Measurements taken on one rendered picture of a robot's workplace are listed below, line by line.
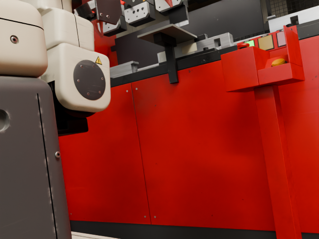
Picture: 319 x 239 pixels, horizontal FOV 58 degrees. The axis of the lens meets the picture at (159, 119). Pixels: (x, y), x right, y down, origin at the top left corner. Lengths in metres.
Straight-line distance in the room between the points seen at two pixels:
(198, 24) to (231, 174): 1.15
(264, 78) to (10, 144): 0.69
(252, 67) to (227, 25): 1.12
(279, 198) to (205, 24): 1.38
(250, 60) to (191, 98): 0.48
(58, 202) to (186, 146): 0.94
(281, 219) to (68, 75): 0.75
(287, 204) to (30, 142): 0.76
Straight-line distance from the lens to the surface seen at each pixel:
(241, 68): 0.93
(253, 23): 1.97
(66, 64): 0.73
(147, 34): 1.33
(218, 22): 2.04
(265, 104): 0.95
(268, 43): 1.07
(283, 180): 0.97
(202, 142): 1.32
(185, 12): 1.57
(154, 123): 1.42
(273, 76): 0.90
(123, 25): 1.78
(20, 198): 0.46
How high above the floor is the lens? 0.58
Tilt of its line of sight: 2 degrees up
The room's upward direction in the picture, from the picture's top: 8 degrees counter-clockwise
